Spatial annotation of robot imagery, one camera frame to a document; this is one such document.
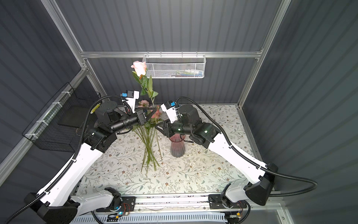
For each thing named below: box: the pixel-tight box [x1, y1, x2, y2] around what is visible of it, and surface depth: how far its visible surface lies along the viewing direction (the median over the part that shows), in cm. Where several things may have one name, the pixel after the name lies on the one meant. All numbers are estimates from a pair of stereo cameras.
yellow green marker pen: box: [89, 102, 101, 114], surface depth 82 cm
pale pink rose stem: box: [130, 60, 163, 157], surface depth 56 cm
